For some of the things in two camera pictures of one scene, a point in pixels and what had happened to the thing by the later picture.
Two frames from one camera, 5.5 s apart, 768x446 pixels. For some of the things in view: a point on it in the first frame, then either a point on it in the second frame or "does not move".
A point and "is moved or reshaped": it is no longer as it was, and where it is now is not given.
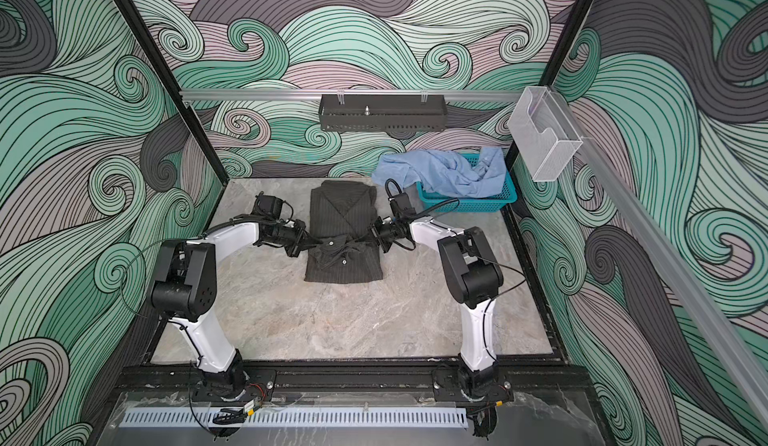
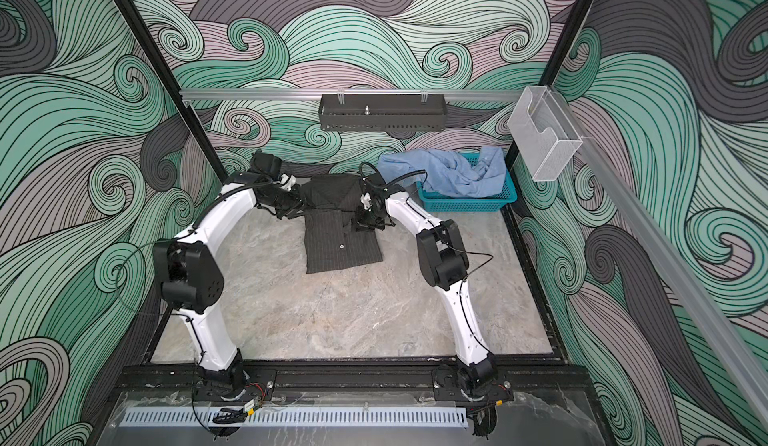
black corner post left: x=164 y=77 does not move
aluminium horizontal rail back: x=436 y=94 does not move
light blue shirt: x=479 y=174 does not move
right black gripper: x=375 y=231 to x=361 y=223
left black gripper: x=304 y=240 to x=298 y=204
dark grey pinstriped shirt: x=342 y=216 is moved or reshaped
